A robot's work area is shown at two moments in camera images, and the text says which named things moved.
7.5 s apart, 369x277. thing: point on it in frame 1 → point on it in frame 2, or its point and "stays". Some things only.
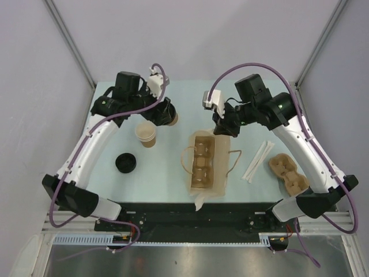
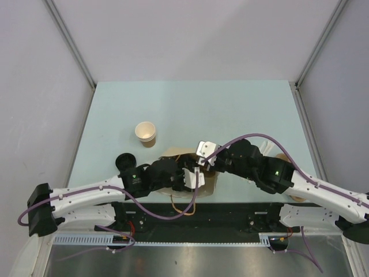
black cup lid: (125, 163) stays
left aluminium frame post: (70, 41) stays
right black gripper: (222, 126) → (215, 168)
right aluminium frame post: (324, 35) stays
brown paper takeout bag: (223, 160) → (210, 180)
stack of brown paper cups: (145, 132) stays
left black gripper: (158, 117) → (180, 185)
